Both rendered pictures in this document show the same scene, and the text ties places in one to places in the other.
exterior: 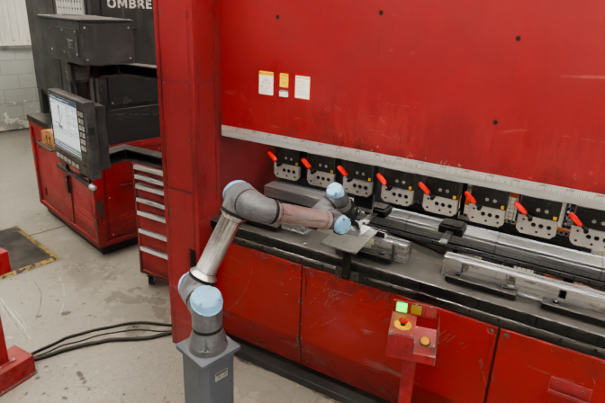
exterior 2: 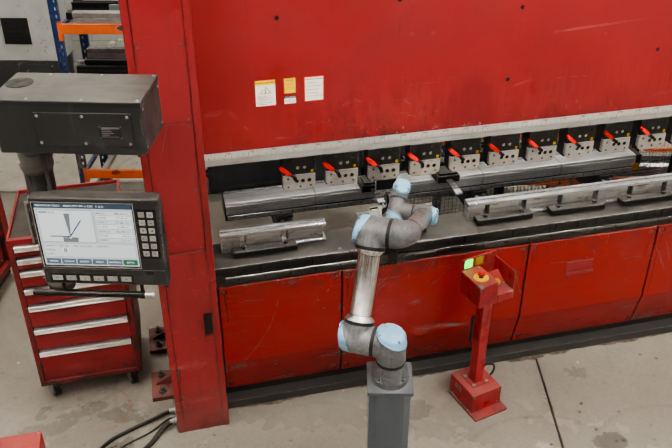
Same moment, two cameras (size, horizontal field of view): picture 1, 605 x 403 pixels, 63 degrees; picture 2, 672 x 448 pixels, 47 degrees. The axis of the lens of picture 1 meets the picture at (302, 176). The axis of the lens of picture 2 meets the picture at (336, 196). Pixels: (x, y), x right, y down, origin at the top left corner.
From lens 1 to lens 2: 223 cm
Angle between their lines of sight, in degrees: 40
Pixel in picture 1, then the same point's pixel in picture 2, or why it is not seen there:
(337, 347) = not seen: hidden behind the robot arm
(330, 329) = (377, 318)
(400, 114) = (424, 92)
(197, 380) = (401, 409)
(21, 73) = not seen: outside the picture
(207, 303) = (402, 338)
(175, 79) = (168, 123)
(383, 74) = (406, 57)
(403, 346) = (491, 294)
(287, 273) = (324, 286)
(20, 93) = not seen: outside the picture
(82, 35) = (143, 119)
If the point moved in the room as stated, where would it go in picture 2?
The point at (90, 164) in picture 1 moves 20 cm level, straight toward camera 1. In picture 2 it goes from (166, 268) to (214, 281)
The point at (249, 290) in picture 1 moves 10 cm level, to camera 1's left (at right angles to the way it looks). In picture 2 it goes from (275, 324) to (259, 333)
